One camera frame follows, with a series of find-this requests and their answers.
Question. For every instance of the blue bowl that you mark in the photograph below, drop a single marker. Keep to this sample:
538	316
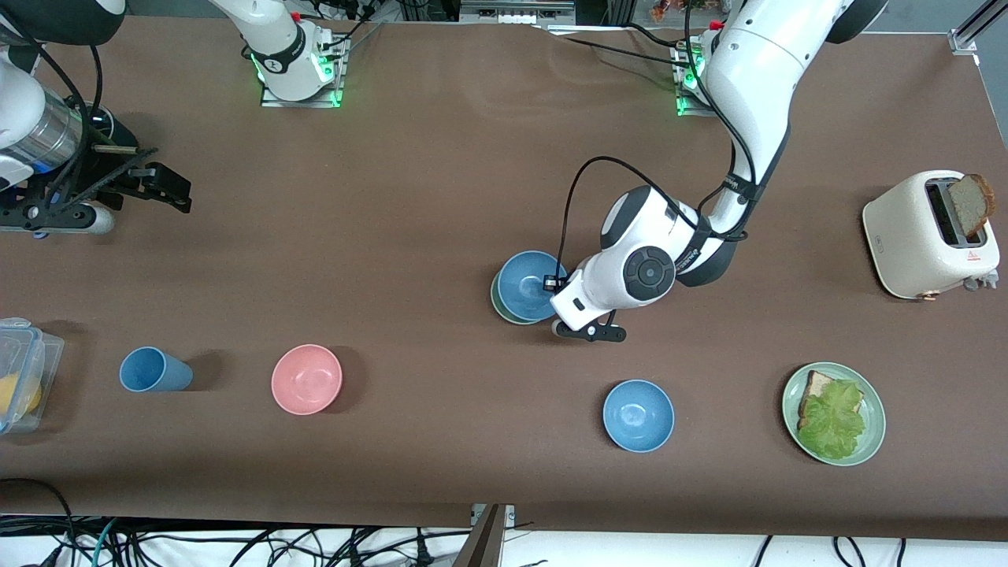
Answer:
638	417
524	287

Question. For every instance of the aluminium frame rail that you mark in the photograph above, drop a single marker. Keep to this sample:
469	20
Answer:
976	27

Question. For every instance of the yellow fruit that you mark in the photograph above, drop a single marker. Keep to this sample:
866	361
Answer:
16	394

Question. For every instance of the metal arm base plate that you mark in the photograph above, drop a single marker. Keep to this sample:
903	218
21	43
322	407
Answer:
689	110
303	103

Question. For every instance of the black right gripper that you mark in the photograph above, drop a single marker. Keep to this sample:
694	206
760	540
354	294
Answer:
106	168

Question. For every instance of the aluminium frame beam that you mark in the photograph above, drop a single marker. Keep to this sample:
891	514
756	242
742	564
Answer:
516	12

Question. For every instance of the colourful plastic items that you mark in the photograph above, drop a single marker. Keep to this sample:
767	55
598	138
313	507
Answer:
677	8

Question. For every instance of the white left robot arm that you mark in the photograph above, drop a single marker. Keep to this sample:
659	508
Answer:
756	79

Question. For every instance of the grey metal bracket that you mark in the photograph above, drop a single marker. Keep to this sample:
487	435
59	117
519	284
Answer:
508	513

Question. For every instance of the pale green plate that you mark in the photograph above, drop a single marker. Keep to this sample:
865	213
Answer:
876	417

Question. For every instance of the pale green bowl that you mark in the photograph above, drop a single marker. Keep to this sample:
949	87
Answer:
494	303

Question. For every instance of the bread slice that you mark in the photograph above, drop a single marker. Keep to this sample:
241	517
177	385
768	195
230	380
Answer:
815	386

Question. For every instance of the brown toast slice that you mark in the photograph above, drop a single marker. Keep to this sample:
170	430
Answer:
970	203

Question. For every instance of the brown table cover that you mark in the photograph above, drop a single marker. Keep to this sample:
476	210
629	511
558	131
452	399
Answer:
394	197

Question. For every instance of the green lettuce leaf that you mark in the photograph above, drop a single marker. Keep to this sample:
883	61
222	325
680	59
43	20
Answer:
835	421

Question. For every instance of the pink bowl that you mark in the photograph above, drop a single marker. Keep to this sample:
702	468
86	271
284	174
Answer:
306	379

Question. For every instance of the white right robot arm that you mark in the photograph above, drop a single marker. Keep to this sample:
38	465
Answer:
276	39

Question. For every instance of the white toaster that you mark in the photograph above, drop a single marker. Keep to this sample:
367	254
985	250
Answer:
906	244

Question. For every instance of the white power strip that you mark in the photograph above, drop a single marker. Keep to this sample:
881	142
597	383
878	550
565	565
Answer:
342	9

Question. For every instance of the blue cup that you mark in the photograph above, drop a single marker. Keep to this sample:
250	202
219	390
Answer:
153	370

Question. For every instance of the clear plastic food container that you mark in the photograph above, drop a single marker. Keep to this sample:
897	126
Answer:
47	354

